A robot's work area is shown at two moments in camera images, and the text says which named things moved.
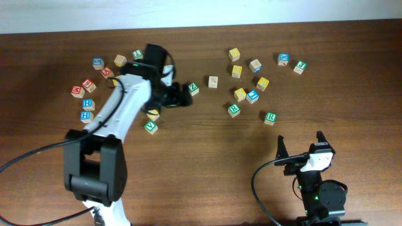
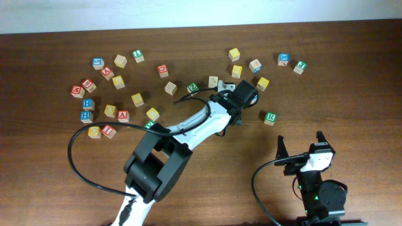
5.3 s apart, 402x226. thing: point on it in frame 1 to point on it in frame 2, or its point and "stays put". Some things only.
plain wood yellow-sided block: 120,60 stays put
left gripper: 173,100 to 239,123
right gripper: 293,166 stays put
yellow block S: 237,71 stays put
